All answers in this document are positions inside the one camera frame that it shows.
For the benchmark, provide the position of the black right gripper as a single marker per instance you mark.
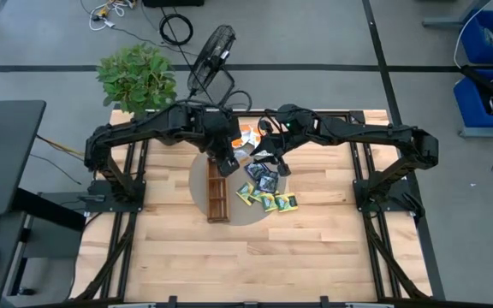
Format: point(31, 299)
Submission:
point(287, 139)

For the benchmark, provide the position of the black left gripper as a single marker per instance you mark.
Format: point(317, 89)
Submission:
point(223, 141)

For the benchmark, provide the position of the dark blue tea bag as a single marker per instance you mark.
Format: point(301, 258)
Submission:
point(256, 171)
point(268, 184)

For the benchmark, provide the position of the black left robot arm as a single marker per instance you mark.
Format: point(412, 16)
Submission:
point(144, 124)

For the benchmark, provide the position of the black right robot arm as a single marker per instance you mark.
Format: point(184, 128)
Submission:
point(358, 132)

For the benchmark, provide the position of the brown wooden tea box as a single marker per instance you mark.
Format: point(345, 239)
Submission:
point(217, 201)

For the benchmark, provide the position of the round grey mat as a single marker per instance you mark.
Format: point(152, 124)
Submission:
point(238, 214)

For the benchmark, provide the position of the black floor fan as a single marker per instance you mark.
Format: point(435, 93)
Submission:
point(210, 55)

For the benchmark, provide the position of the green potted plant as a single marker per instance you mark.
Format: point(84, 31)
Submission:
point(135, 77)

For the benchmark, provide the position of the black box on floor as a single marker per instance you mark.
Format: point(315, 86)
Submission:
point(174, 2)

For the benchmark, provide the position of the black table clamp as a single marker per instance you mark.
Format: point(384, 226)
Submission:
point(172, 300)
point(325, 300)

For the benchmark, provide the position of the blue plastic bin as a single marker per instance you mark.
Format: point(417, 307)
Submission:
point(469, 107)
point(471, 43)

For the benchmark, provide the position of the grey cart base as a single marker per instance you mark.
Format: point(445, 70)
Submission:
point(486, 132)

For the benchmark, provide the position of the black desk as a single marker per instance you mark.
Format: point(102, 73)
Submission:
point(7, 162)

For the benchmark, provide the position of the black equipment in bin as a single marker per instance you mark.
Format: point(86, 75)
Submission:
point(486, 87)

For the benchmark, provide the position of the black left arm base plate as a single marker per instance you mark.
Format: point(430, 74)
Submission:
point(114, 208)

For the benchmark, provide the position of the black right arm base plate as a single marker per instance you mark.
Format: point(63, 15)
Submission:
point(383, 209)

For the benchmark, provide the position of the black aluminium table frame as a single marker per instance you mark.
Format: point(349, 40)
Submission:
point(212, 305)

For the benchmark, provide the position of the silver aluminium bracket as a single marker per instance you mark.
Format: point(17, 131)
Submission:
point(131, 306)
point(368, 306)

